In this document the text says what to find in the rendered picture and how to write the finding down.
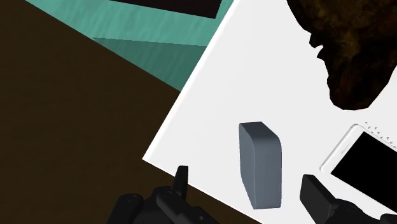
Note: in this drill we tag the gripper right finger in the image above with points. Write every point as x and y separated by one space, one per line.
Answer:
322 201

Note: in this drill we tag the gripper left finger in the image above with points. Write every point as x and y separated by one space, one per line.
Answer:
173 201

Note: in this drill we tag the white tablet with black screen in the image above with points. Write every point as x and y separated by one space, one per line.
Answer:
363 164

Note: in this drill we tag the grey rounded box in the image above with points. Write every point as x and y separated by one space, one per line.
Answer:
262 167

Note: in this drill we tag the white table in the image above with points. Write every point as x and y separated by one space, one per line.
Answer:
248 77

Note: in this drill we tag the dark brown rough lump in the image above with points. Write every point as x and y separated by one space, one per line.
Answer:
356 46

